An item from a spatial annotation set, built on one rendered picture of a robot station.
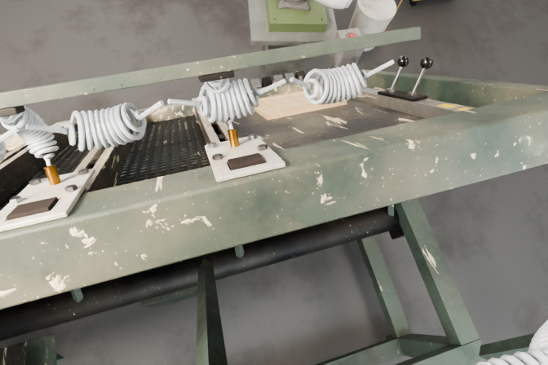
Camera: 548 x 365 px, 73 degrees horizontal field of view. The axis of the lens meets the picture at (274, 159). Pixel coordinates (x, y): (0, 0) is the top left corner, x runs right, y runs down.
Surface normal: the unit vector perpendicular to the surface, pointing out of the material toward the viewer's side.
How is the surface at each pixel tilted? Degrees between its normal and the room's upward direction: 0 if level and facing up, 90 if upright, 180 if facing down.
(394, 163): 40
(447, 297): 0
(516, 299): 0
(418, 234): 0
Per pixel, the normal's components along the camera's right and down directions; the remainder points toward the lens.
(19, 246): 0.25, 0.27
